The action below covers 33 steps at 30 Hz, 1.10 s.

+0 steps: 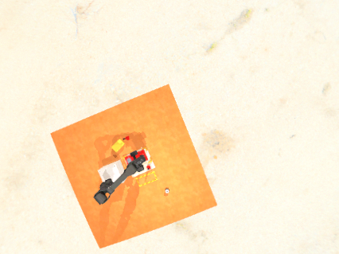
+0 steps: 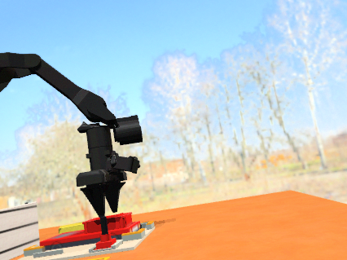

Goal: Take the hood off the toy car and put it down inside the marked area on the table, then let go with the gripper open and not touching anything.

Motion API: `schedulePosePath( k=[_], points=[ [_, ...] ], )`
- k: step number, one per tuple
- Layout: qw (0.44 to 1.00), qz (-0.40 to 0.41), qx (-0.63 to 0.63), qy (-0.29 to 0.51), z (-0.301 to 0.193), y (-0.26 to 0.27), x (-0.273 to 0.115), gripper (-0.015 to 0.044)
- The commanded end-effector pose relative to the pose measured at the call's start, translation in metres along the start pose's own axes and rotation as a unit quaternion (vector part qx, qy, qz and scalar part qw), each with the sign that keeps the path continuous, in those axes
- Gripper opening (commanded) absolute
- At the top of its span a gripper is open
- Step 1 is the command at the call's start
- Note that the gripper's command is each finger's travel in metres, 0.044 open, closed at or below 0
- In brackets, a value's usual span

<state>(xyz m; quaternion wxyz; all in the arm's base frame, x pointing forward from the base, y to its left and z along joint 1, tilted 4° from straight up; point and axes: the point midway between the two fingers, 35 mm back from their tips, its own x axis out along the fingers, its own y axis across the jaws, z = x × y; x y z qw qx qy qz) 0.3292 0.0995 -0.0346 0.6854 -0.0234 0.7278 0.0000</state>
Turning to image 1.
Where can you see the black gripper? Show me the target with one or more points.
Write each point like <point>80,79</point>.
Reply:
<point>132,154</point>

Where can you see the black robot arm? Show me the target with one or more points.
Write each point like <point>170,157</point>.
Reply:
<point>109,186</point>

